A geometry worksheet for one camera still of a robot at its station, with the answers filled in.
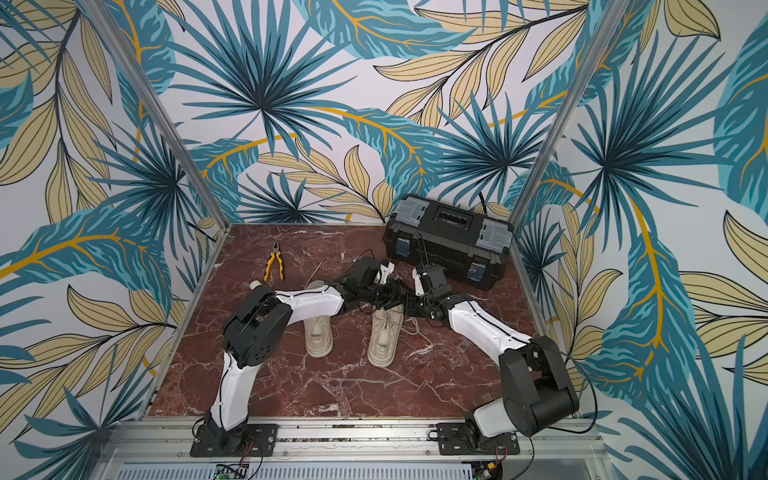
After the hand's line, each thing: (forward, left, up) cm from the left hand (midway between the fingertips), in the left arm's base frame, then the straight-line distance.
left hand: (413, 298), depth 89 cm
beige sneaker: (-12, +27, -2) cm, 29 cm away
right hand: (-1, +2, -1) cm, 2 cm away
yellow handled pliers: (+22, +48, -8) cm, 54 cm away
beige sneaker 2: (-10, +8, -4) cm, 13 cm away
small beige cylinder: (+6, +50, -4) cm, 51 cm away
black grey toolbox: (+14, -18, +8) cm, 24 cm away
